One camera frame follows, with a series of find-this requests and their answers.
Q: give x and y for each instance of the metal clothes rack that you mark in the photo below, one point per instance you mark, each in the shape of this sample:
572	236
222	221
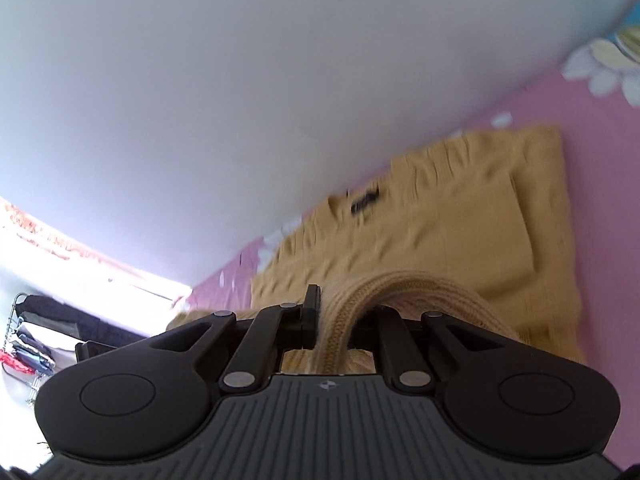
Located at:
10	340

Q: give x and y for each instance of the red cloth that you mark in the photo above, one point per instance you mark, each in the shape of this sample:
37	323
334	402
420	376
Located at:
17	364

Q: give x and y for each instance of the pink floral bedsheet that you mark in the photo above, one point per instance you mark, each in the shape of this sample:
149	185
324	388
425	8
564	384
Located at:
520	105

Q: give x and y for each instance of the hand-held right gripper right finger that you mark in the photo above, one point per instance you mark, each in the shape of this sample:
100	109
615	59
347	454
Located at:
395	340

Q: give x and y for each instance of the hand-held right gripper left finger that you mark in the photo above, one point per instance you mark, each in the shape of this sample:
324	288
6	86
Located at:
311	316

